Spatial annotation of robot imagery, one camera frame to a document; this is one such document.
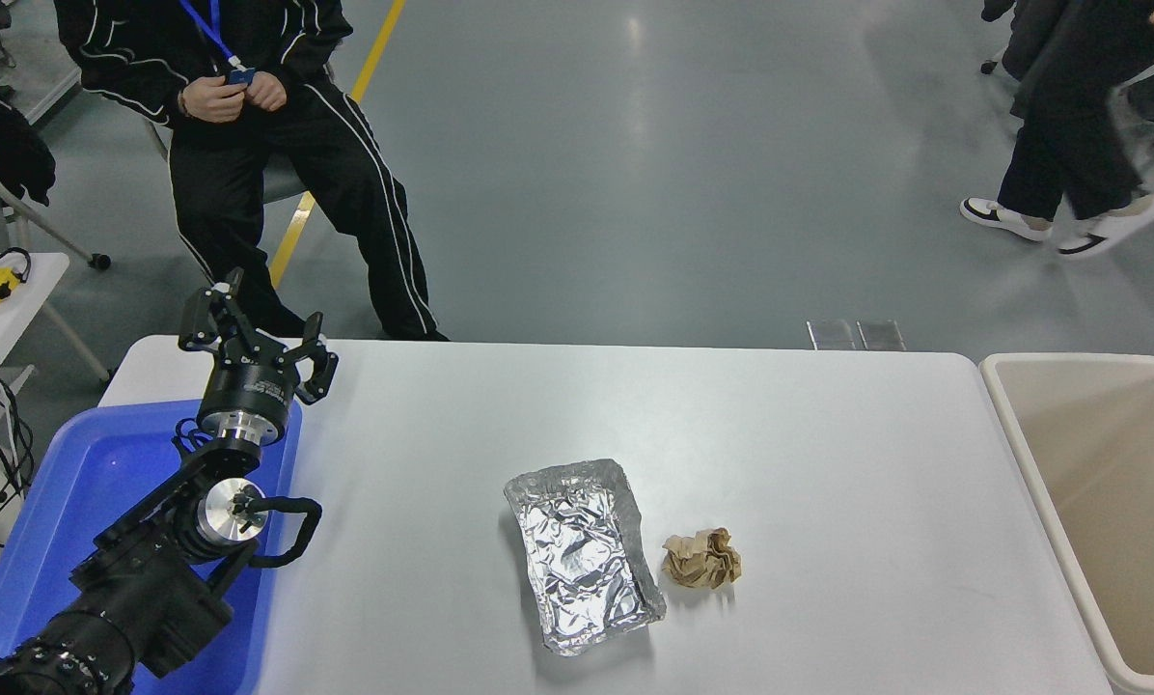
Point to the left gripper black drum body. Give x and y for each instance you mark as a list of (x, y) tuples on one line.
[(247, 388)]

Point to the crumpled tan paper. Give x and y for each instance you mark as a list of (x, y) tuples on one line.
[(702, 560)]

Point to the person's right hand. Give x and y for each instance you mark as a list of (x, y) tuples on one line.
[(212, 99)]

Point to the person's left hand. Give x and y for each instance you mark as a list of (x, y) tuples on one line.
[(266, 90)]

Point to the blue plastic tray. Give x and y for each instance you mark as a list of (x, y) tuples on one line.
[(85, 483)]

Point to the white side table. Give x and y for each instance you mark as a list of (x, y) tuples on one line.
[(17, 323)]

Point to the black jacket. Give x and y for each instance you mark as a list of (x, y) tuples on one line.
[(13, 150)]

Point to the grey metal platform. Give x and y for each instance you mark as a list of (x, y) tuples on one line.
[(56, 82)]

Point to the crumpled foil tray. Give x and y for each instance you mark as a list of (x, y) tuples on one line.
[(582, 560)]

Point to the metal floor plate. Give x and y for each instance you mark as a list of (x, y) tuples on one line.
[(881, 334), (832, 334)]

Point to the dark grey jacket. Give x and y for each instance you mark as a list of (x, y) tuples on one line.
[(1026, 29)]

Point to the large pale bin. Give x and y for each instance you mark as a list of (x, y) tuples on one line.
[(1117, 502)]

